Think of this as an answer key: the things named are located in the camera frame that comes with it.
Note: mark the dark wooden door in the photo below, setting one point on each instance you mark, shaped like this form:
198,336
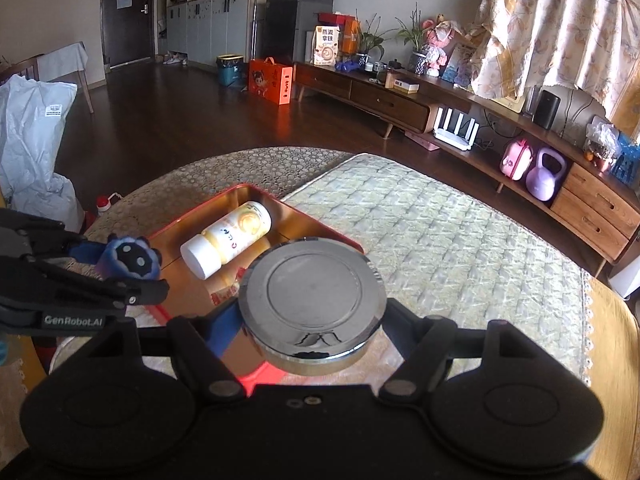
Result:
125,15

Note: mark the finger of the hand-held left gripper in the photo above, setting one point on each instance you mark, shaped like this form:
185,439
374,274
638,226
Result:
50,242
75,287

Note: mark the red tin box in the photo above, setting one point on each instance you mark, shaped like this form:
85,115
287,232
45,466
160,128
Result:
300,230

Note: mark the white plastic bag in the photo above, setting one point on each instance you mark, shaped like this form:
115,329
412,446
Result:
35,150

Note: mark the white router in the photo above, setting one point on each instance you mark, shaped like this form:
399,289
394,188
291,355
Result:
456,132

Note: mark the wooden chair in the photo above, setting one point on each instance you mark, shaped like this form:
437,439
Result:
65,67

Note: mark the red-capped plastic bottle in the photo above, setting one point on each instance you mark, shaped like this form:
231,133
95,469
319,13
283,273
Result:
104,204

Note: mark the wall cabinet unit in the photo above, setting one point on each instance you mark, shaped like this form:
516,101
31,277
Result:
210,20

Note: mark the orange paper bag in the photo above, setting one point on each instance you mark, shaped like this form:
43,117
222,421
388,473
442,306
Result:
351,35

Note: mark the lace circle-pattern tablecloth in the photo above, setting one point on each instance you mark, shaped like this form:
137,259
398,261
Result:
210,175

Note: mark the orange gift box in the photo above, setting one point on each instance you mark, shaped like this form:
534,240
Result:
270,82

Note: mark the wooden tv stand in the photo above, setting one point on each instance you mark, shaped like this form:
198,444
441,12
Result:
400,105

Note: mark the yellow woven mat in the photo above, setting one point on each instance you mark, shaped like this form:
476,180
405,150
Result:
615,360

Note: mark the pink doll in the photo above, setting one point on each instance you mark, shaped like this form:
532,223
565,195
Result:
437,45

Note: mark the pair of shoes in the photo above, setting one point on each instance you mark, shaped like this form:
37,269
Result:
174,59

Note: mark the purple kettlebell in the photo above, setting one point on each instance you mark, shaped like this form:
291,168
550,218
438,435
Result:
545,180

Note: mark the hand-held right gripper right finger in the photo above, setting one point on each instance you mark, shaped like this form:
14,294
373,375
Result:
400,320

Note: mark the round metal tin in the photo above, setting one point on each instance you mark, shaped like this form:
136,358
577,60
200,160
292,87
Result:
310,305

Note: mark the printed snack bag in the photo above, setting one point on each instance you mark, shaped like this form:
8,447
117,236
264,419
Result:
326,46

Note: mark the purple pumpkin toy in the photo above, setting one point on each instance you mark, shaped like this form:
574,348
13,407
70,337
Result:
130,257

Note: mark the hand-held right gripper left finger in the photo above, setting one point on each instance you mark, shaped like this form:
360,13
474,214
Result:
225,327

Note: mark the quilted cream mat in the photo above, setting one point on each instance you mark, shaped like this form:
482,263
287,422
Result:
440,240

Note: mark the flat pink box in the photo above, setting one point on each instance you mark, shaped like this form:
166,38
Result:
422,141

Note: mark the picture card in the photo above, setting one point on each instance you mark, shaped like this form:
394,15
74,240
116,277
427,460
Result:
457,65

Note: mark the teal bin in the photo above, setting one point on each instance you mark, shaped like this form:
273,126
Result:
230,71

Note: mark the small potted plant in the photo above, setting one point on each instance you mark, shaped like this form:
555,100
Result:
415,42

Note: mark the black speaker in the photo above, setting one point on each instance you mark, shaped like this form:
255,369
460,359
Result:
546,109

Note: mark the black cabinet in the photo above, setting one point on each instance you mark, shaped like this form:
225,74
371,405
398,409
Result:
295,27

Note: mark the floral cloth covered television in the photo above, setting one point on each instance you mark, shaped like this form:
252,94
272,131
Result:
560,25

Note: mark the clear plastic bag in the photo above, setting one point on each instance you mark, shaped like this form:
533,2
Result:
600,142

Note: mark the blue packet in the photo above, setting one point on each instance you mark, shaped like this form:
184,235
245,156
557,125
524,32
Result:
629,157

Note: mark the small white box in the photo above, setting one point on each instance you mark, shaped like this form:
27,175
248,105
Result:
405,85

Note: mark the yellow white bottle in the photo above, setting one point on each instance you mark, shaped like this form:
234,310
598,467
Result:
227,237

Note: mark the pink case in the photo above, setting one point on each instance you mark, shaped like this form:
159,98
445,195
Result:
516,160

